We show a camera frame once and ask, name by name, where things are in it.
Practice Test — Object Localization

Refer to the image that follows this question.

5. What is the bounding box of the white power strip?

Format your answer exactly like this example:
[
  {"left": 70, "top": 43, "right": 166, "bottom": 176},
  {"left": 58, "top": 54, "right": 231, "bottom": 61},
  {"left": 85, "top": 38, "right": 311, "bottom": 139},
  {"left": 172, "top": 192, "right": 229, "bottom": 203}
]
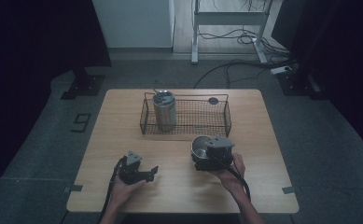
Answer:
[{"left": 269, "top": 65, "right": 293, "bottom": 76}]

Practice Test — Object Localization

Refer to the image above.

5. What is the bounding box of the black stand base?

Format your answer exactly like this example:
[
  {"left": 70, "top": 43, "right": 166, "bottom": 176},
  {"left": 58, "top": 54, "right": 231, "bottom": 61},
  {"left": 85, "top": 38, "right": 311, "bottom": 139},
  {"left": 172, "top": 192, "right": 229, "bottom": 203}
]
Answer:
[
  {"left": 276, "top": 69, "right": 324, "bottom": 98},
  {"left": 60, "top": 66, "right": 105, "bottom": 101}
]

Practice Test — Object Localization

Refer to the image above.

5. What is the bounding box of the dark curtain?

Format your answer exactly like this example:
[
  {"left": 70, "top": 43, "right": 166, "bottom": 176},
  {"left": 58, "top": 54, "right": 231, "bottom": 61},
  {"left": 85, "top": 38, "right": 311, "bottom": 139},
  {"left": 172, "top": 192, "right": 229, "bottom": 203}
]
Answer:
[
  {"left": 271, "top": 0, "right": 363, "bottom": 157},
  {"left": 0, "top": 0, "right": 113, "bottom": 200}
]

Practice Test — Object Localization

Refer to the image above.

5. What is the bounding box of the white desk frame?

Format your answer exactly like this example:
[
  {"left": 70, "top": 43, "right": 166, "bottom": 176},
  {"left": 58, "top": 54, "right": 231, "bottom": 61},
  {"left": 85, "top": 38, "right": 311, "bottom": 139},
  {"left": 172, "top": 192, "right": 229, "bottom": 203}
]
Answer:
[{"left": 190, "top": 0, "right": 275, "bottom": 65}]

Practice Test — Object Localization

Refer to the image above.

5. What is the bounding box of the steel tumbler with straw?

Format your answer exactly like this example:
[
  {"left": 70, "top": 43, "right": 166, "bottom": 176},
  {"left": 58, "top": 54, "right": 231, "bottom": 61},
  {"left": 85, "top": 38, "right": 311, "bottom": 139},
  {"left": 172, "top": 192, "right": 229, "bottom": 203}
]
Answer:
[{"left": 151, "top": 89, "right": 178, "bottom": 133}]

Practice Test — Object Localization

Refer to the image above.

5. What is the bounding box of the long black floor cable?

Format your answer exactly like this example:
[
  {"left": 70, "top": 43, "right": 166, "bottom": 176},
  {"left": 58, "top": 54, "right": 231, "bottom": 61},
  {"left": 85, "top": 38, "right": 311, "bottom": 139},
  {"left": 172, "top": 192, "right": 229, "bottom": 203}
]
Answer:
[{"left": 192, "top": 58, "right": 297, "bottom": 90}]

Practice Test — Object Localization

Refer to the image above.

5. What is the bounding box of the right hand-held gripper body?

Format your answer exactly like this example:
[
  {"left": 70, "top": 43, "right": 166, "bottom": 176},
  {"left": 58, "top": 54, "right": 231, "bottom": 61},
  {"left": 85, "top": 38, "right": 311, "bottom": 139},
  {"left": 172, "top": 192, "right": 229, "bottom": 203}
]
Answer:
[{"left": 204, "top": 135, "right": 236, "bottom": 172}]

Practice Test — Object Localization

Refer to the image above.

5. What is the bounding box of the black wire mesh basket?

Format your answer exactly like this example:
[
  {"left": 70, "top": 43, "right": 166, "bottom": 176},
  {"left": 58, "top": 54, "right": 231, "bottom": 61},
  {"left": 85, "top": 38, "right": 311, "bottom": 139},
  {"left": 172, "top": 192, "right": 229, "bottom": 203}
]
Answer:
[{"left": 139, "top": 91, "right": 232, "bottom": 139}]

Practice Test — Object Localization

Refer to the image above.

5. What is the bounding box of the white cabinet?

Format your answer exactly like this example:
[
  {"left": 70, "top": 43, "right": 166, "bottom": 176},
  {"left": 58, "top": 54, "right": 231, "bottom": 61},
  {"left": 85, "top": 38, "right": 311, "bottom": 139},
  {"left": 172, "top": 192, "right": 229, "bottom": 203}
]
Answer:
[{"left": 91, "top": 0, "right": 175, "bottom": 49}]

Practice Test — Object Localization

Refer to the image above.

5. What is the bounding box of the person's right hand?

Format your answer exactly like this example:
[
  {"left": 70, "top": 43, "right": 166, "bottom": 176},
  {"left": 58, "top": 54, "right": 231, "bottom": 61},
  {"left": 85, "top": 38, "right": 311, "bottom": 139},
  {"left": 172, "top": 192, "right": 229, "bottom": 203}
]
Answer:
[{"left": 211, "top": 151, "right": 247, "bottom": 196}]

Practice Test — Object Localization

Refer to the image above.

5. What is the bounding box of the person's left hand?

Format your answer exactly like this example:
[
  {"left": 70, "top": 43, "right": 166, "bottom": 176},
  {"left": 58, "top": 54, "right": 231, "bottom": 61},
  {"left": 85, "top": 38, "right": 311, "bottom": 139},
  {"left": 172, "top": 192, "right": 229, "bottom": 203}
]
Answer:
[{"left": 109, "top": 175, "right": 147, "bottom": 207}]

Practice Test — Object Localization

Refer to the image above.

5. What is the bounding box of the tangle of floor cables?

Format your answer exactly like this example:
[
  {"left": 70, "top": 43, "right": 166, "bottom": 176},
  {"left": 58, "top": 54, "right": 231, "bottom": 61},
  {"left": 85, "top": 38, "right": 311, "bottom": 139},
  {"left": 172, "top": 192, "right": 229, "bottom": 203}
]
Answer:
[{"left": 197, "top": 27, "right": 293, "bottom": 58}]

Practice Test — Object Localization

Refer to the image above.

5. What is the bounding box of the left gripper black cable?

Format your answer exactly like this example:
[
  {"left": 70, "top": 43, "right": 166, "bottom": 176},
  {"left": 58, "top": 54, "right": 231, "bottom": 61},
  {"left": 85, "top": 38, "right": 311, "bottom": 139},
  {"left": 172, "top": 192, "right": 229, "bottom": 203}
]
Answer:
[{"left": 97, "top": 156, "right": 128, "bottom": 224}]

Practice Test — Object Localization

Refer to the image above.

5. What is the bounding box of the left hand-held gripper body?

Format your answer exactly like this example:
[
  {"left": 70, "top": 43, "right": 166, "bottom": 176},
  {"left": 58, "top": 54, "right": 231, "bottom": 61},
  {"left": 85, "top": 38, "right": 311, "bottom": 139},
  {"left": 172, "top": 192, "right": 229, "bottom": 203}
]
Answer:
[{"left": 117, "top": 150, "right": 146, "bottom": 186}]

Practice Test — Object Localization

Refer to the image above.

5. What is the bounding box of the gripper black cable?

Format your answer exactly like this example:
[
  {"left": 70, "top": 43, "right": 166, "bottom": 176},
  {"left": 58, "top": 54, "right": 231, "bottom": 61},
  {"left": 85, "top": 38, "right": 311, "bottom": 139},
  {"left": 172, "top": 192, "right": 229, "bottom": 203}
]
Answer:
[
  {"left": 97, "top": 156, "right": 128, "bottom": 224},
  {"left": 212, "top": 153, "right": 252, "bottom": 203}
]

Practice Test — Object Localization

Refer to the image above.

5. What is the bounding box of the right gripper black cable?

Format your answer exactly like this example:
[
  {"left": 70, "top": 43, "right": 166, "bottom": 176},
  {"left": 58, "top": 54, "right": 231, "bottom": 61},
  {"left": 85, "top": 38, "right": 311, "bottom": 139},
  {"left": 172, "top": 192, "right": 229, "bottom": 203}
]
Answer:
[{"left": 212, "top": 153, "right": 252, "bottom": 203}]

